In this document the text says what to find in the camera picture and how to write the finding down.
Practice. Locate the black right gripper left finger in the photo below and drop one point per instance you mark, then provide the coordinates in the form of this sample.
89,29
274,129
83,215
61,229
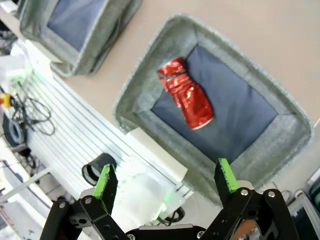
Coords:
105,190

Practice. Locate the aluminium profile table frame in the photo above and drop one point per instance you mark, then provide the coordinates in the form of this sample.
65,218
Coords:
75,130

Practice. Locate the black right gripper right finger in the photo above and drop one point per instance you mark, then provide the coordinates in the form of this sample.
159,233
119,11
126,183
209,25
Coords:
226,180

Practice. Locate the black tape roll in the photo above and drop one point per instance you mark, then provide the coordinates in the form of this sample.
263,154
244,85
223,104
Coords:
97,168

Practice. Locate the yellow emergency stop button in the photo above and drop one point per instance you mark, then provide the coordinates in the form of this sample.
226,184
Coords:
5,98

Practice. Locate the grey felt basket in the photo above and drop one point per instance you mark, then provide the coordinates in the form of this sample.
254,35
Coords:
215,105
77,30

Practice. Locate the crushed red soda can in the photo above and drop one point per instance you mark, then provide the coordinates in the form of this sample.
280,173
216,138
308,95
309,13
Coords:
187,93

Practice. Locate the grey duct tape roll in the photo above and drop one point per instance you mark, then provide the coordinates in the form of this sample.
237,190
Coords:
13,131

